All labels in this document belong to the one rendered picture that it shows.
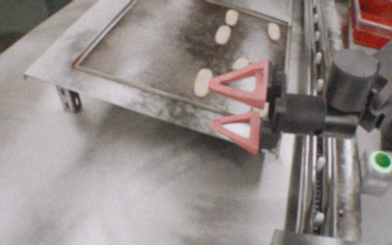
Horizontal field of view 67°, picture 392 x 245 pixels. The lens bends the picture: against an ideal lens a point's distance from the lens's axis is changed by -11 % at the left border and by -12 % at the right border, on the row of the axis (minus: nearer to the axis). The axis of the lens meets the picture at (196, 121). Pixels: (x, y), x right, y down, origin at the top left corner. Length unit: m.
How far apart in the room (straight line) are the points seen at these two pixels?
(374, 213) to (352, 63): 0.42
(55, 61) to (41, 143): 0.21
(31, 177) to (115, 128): 0.24
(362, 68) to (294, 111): 0.11
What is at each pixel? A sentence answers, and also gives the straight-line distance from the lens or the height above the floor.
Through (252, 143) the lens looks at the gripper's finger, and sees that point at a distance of 0.50.
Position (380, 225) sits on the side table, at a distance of 0.76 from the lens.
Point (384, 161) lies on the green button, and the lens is 0.74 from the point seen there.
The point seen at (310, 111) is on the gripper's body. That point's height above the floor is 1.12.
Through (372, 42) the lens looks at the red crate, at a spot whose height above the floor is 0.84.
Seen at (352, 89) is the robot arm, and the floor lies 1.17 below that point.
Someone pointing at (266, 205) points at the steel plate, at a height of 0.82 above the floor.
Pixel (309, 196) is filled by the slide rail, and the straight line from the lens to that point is 0.69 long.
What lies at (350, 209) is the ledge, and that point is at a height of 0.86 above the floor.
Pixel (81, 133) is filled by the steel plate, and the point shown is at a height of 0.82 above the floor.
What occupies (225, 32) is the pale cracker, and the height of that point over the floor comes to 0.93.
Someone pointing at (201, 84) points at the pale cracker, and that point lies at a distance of 0.76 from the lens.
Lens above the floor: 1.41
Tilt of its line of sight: 45 degrees down
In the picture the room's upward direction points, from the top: straight up
